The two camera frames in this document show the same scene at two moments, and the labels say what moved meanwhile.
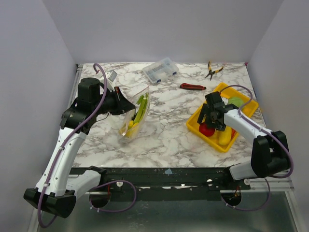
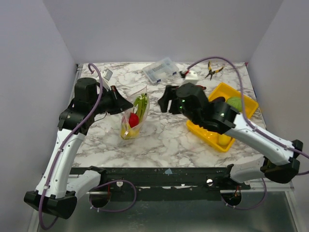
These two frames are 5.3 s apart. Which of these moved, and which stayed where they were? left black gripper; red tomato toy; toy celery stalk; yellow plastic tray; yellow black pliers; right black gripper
Moved: red tomato toy; right black gripper
Stayed: yellow plastic tray; toy celery stalk; yellow black pliers; left black gripper
